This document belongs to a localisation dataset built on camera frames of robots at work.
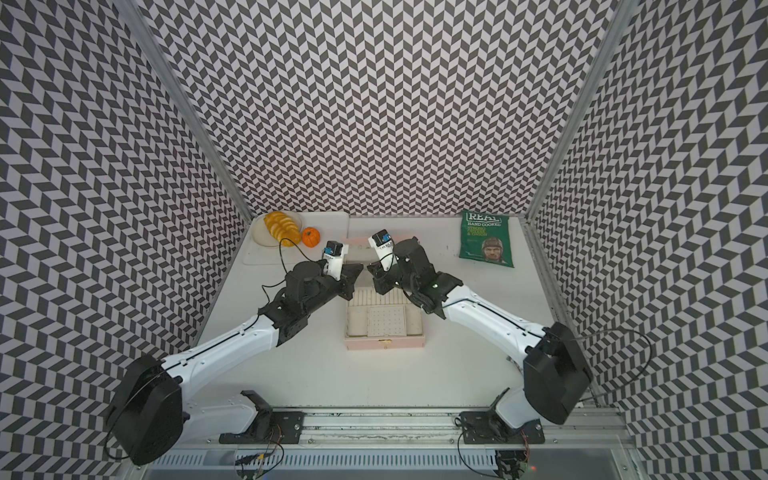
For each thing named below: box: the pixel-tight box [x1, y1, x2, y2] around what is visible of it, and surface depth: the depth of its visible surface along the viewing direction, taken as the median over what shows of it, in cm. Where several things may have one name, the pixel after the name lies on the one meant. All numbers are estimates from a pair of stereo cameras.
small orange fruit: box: [301, 227, 321, 248], surface depth 110 cm
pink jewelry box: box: [345, 238, 426, 351], surface depth 85 cm
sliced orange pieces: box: [264, 211, 301, 247], surface depth 110 cm
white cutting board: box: [242, 212, 349, 265], surface depth 115 cm
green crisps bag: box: [459, 210, 515, 268], surface depth 111 cm
